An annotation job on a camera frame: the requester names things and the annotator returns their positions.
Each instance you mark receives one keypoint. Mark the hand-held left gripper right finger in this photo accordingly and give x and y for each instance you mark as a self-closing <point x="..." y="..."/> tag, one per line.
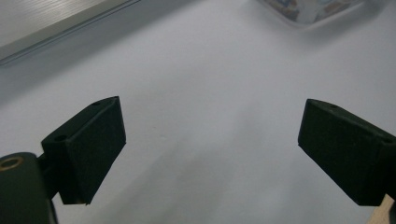
<point x="342" y="152"/>

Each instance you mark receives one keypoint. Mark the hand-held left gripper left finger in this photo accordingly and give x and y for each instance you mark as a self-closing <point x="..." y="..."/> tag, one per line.
<point x="90" y="149"/>

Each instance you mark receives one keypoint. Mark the grey metal rail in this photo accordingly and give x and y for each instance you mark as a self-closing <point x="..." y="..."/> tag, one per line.
<point x="43" y="21"/>

